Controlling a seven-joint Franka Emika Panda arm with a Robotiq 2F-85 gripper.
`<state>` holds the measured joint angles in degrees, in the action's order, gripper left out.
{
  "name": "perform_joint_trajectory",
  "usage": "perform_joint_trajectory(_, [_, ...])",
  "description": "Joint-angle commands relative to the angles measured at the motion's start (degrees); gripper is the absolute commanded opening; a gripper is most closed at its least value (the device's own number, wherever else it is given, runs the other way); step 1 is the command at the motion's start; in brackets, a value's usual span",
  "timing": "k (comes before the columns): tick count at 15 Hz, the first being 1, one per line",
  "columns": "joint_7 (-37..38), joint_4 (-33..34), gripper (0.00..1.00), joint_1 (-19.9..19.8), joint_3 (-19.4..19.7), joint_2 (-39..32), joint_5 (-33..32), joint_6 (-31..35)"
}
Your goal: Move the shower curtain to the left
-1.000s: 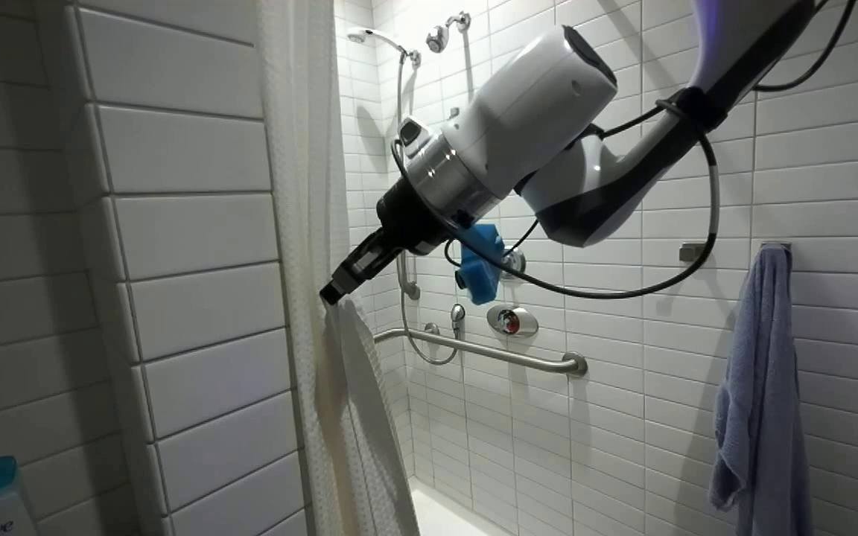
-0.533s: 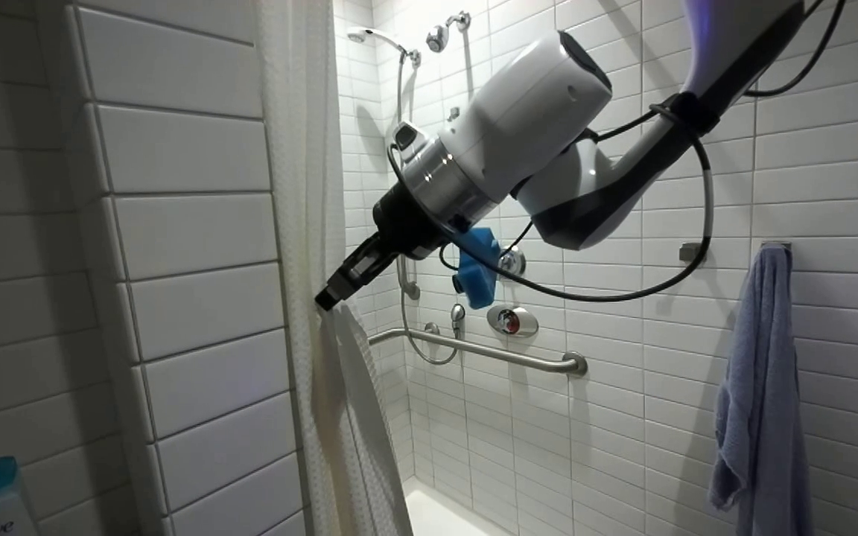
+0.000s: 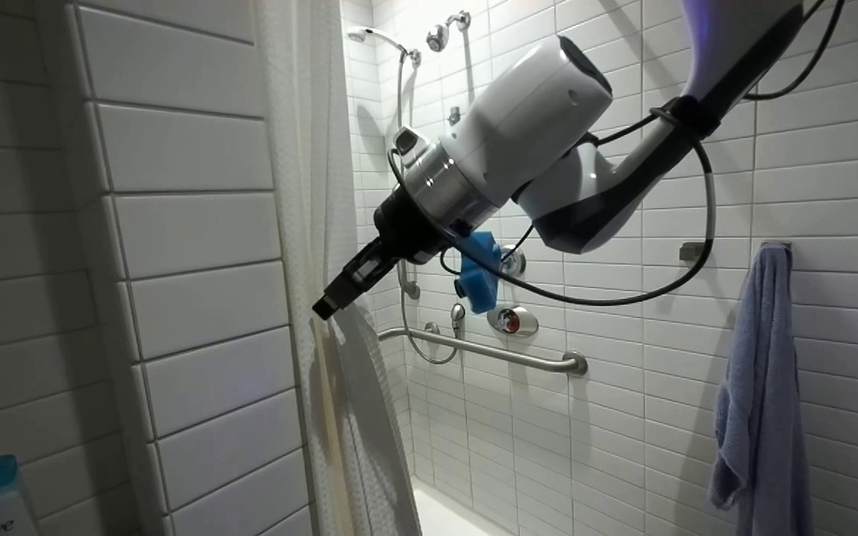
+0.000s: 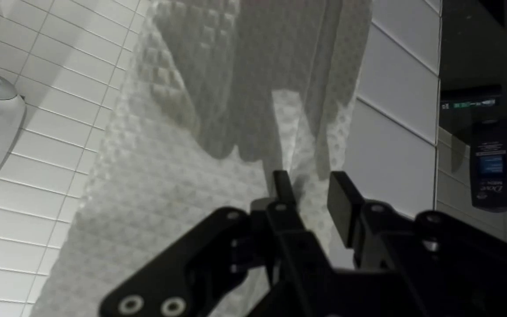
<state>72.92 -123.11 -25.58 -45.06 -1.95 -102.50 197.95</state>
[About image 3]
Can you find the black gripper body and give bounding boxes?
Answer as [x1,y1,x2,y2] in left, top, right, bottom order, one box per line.
[365,185,453,273]

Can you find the white shower curtain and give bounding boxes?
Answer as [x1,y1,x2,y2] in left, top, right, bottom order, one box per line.
[256,0,429,536]

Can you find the chrome hand shower head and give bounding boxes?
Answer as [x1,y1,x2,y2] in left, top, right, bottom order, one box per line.
[444,297,471,343]

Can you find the chrome shower slide bar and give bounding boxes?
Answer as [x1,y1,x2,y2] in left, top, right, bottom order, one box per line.
[423,6,478,106]

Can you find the short chrome grab bar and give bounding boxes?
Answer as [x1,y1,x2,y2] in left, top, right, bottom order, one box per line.
[389,45,426,133]

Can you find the round chrome valve red mark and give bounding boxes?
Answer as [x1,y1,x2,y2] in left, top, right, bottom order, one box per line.
[481,303,541,343]

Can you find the long chrome corner grab bar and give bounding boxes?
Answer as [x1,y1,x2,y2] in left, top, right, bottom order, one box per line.
[376,323,593,377]

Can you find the blue hanging towel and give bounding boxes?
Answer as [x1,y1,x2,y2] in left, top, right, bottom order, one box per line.
[709,237,815,536]

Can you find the chrome shower head rail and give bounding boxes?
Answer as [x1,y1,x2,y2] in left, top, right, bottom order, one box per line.
[392,255,461,368]

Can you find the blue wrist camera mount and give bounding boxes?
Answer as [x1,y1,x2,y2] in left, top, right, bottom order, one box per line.
[449,230,510,315]

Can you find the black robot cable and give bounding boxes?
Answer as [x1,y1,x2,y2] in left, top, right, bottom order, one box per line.
[385,0,848,309]

